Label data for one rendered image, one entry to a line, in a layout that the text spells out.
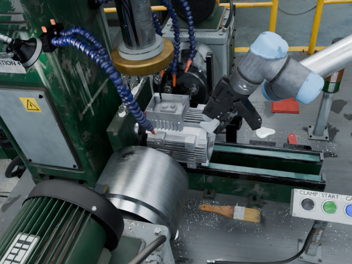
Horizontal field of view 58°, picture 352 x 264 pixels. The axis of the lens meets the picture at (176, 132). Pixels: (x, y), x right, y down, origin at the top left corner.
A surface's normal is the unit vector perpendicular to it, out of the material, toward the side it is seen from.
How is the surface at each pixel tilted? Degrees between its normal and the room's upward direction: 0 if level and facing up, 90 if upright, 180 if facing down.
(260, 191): 90
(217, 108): 90
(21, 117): 90
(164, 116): 90
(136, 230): 0
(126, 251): 0
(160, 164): 32
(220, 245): 0
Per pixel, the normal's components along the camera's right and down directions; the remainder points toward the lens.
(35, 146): -0.25, 0.68
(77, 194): 0.30, -0.63
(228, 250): -0.11, -0.73
